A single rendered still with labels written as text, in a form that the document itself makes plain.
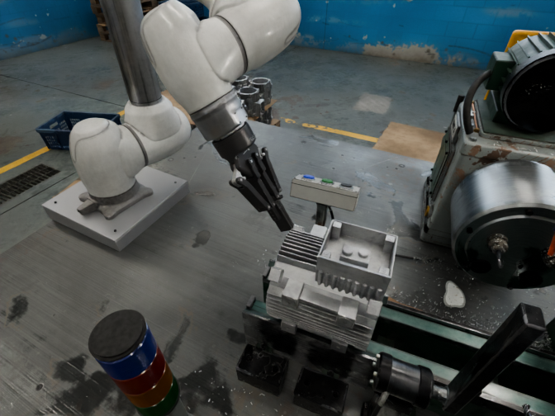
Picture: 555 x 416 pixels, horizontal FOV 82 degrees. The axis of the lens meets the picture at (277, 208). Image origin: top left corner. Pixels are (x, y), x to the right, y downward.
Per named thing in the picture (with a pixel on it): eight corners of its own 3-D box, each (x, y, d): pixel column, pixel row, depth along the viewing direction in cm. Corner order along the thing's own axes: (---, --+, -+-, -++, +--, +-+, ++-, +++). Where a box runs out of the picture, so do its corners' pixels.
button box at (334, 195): (357, 205, 85) (362, 186, 83) (353, 212, 78) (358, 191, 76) (296, 191, 89) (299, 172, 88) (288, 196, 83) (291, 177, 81)
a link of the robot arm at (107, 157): (77, 183, 107) (46, 124, 92) (126, 161, 117) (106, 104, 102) (100, 205, 99) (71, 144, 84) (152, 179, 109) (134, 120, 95)
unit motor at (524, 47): (508, 160, 113) (582, 26, 85) (525, 219, 89) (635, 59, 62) (431, 147, 120) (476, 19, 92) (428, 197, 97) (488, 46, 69)
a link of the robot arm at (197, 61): (196, 114, 49) (258, 73, 53) (129, 9, 42) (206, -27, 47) (178, 120, 58) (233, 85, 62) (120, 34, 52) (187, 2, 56)
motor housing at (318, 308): (377, 290, 74) (396, 233, 62) (361, 368, 61) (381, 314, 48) (296, 265, 80) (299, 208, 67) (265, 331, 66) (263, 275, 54)
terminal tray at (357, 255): (389, 261, 61) (398, 234, 57) (381, 305, 54) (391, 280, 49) (329, 243, 65) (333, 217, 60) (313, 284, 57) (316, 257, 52)
